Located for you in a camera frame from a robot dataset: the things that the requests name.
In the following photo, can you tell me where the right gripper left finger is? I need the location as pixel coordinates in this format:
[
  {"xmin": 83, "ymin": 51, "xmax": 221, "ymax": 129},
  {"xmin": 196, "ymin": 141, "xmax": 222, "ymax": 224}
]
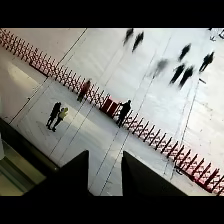
[{"xmin": 23, "ymin": 149, "xmax": 95, "ymax": 197}]

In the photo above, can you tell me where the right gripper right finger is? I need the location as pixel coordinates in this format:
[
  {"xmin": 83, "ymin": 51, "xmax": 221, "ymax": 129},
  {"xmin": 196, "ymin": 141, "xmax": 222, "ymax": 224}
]
[{"xmin": 120, "ymin": 150, "xmax": 188, "ymax": 197}]

